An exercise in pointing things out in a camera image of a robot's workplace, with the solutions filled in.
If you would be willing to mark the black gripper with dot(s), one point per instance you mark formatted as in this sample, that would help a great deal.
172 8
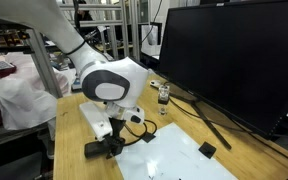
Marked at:
117 126

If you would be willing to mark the dark grey felt duster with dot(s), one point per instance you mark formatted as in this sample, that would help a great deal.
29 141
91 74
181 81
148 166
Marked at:
95 149

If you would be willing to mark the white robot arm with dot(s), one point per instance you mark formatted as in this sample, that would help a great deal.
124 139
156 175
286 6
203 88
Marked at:
60 26

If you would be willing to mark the white whiteboard sheet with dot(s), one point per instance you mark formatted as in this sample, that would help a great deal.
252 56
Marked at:
177 156

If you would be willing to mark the black tape square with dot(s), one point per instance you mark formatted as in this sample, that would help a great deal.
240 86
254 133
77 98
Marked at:
207 150
148 137

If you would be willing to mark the clear plastic container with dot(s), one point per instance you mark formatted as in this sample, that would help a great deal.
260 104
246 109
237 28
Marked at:
163 100

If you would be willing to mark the black monitor stand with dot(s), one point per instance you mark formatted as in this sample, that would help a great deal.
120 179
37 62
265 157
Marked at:
210 126

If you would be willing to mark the white cloth cover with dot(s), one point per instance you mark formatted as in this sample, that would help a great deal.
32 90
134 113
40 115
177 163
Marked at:
20 96

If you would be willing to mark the large black monitor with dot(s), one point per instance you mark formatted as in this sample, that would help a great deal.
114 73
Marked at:
234 60

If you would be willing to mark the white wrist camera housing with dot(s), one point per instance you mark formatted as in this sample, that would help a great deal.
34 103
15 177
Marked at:
95 121

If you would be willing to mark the grey aluminium frame post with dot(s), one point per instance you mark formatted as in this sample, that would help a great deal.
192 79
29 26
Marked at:
42 63

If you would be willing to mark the aluminium frame rack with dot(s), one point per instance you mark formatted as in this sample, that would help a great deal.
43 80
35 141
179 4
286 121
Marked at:
114 23

